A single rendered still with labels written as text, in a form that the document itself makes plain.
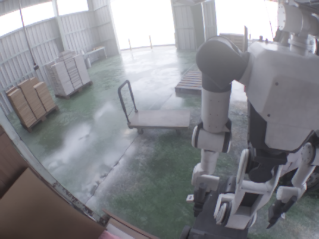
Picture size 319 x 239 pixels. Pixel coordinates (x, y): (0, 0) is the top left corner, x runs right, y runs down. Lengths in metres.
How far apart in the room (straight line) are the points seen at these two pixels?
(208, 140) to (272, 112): 0.23
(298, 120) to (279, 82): 0.11
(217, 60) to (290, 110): 0.21
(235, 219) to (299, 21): 0.77
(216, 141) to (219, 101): 0.13
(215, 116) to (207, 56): 0.18
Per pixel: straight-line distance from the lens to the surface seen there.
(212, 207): 1.34
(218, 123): 0.47
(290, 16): 0.38
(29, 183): 0.84
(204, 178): 0.69
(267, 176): 0.62
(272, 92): 0.34
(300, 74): 0.36
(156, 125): 2.00
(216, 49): 0.36
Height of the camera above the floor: 1.42
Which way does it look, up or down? 36 degrees down
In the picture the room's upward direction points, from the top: 10 degrees counter-clockwise
